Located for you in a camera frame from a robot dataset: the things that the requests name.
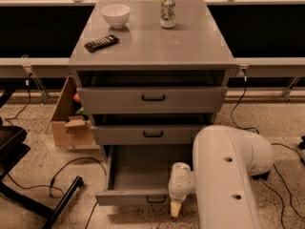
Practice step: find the black chair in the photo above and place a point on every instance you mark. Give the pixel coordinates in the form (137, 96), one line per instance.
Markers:
(43, 174)

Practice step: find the black power adapter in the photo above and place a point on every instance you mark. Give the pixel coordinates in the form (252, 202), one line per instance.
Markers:
(262, 176)

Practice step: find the dark snack bar packet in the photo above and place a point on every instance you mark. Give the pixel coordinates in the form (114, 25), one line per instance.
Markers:
(101, 43)

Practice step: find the grey railing beam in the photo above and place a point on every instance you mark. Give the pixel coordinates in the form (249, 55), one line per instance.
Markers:
(58, 67)

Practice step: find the white bowl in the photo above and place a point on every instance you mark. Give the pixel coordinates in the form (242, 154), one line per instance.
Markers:
(116, 15)

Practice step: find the white green soda can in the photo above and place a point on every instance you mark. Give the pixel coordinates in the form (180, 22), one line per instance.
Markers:
(167, 14)

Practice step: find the grey drawer cabinet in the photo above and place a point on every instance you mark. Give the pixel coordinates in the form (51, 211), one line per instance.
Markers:
(192, 54)

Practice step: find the grey top drawer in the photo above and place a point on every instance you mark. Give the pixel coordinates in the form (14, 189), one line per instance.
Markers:
(151, 100)

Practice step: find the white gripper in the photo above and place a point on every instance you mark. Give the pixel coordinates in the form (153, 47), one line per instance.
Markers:
(178, 188)

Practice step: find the brown cardboard box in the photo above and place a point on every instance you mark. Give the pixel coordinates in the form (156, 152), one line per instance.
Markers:
(68, 128)

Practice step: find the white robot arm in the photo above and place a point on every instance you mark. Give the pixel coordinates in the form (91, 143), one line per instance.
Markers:
(224, 159)

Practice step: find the grey bottom drawer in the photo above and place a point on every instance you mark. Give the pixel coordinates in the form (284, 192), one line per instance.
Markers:
(140, 174)

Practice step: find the grey middle drawer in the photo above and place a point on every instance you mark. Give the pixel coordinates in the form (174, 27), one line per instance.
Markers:
(145, 134)

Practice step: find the grey drawer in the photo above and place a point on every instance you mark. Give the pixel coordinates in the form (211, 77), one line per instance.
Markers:
(145, 134)
(140, 174)
(151, 100)

